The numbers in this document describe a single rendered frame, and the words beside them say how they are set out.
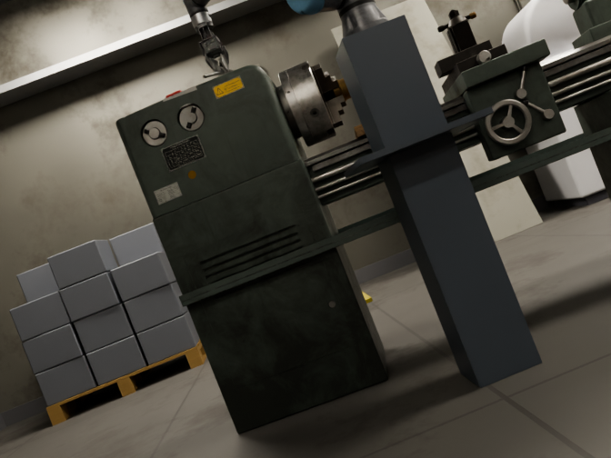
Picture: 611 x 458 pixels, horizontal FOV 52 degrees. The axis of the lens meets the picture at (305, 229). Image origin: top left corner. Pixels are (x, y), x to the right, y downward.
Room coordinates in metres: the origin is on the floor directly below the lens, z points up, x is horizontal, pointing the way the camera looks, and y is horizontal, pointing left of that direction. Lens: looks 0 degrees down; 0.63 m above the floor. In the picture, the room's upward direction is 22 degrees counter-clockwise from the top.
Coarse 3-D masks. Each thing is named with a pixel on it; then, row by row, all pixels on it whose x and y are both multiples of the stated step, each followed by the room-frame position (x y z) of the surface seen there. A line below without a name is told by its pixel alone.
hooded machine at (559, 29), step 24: (552, 0) 4.61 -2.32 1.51; (528, 24) 4.62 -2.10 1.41; (552, 24) 4.61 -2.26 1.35; (552, 48) 4.61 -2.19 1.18; (576, 120) 4.57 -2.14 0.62; (552, 144) 4.71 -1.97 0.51; (552, 168) 4.87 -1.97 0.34; (576, 168) 4.57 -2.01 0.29; (552, 192) 5.05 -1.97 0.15; (576, 192) 4.61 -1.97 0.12; (600, 192) 4.61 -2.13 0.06
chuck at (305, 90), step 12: (288, 72) 2.41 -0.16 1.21; (300, 72) 2.38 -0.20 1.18; (300, 84) 2.35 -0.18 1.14; (312, 84) 2.34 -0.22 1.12; (300, 96) 2.35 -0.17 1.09; (312, 96) 2.34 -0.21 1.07; (300, 108) 2.35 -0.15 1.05; (312, 108) 2.35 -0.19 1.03; (324, 108) 2.35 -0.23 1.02; (312, 120) 2.37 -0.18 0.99; (324, 120) 2.38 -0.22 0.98; (312, 132) 2.41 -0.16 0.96; (324, 132) 2.42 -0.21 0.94
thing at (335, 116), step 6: (342, 96) 2.46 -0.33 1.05; (330, 102) 2.46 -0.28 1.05; (336, 102) 2.45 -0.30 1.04; (342, 102) 2.45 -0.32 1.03; (330, 108) 2.45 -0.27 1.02; (336, 108) 2.45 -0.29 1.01; (342, 108) 2.44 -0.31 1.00; (330, 114) 2.44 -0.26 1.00; (336, 114) 2.44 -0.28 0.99; (336, 120) 2.43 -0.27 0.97; (336, 126) 2.46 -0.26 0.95; (330, 132) 2.45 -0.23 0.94
